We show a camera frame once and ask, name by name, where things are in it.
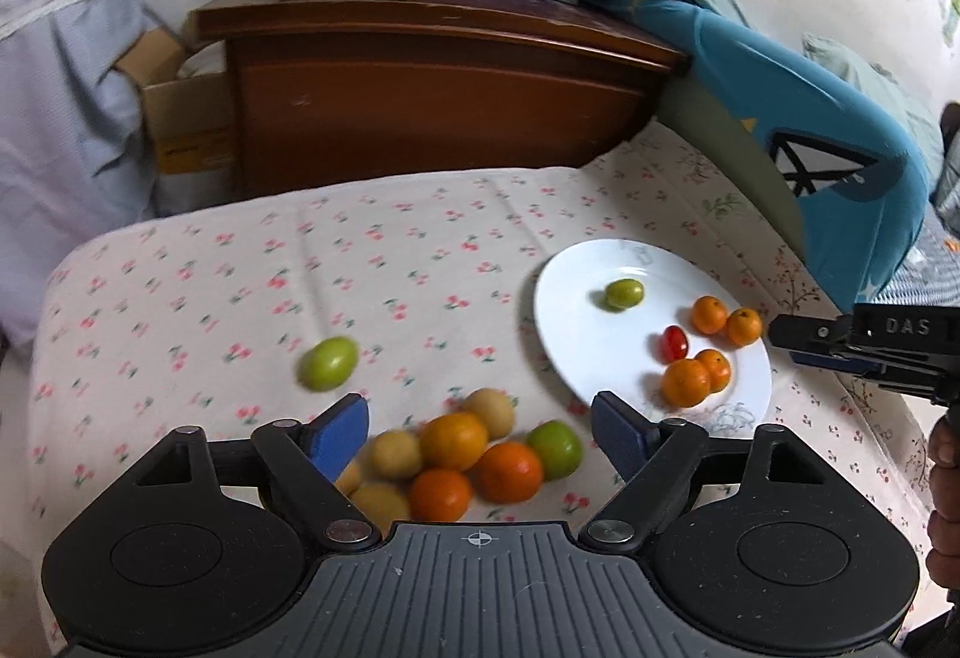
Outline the orange tangerine five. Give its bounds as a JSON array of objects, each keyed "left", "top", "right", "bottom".
[{"left": 409, "top": 468, "right": 473, "bottom": 523}]

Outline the orange tangerine three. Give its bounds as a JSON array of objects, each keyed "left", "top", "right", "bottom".
[{"left": 695, "top": 349, "right": 732, "bottom": 393}]

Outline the small green plum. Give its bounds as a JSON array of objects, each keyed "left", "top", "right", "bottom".
[{"left": 604, "top": 277, "right": 646, "bottom": 312}]

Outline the orange tangerine two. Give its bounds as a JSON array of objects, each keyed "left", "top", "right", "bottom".
[{"left": 724, "top": 307, "right": 763, "bottom": 348}]

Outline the orange tangerine seven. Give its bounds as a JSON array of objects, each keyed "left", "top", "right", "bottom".
[{"left": 420, "top": 411, "right": 490, "bottom": 472}]

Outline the cherry print tablecloth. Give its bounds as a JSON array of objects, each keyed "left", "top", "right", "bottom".
[{"left": 24, "top": 116, "right": 947, "bottom": 655}]

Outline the blue patterned pillow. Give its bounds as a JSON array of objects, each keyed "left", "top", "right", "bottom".
[{"left": 590, "top": 0, "right": 929, "bottom": 310}]

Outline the orange tangerine one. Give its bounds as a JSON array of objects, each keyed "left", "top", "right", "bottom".
[{"left": 690, "top": 295, "right": 729, "bottom": 336}]

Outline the brown longan one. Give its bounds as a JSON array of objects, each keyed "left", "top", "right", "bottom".
[{"left": 350, "top": 482, "right": 412, "bottom": 536}]

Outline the checkered sofa cover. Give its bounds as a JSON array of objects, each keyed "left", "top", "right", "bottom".
[{"left": 875, "top": 206, "right": 960, "bottom": 307}]

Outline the person right hand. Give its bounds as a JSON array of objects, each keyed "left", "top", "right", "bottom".
[{"left": 926, "top": 419, "right": 960, "bottom": 590}]

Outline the blue gray hanging cloth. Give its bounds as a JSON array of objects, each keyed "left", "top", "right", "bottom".
[{"left": 2, "top": 0, "right": 155, "bottom": 348}]

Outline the brown longan three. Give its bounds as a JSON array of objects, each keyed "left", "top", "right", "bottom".
[{"left": 366, "top": 430, "right": 423, "bottom": 481}]

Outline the red cherry tomato small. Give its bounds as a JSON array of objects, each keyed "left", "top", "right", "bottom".
[{"left": 661, "top": 325, "right": 690, "bottom": 364}]

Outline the orange tangerine four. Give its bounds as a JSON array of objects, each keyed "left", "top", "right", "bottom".
[{"left": 661, "top": 359, "right": 713, "bottom": 409}]

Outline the white floral plate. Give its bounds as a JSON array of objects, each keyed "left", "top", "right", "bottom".
[{"left": 534, "top": 238, "right": 773, "bottom": 438}]

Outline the cardboard box on floor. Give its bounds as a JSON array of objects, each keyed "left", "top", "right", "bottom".
[{"left": 116, "top": 29, "right": 236, "bottom": 175}]

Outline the brown wooden cabinet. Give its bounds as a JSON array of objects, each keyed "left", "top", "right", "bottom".
[{"left": 190, "top": 0, "right": 690, "bottom": 196}]

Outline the lone green plum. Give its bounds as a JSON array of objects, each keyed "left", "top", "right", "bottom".
[{"left": 296, "top": 336, "right": 359, "bottom": 391}]

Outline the orange tangerine six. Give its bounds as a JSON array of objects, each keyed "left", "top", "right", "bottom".
[{"left": 472, "top": 440, "right": 544, "bottom": 505}]

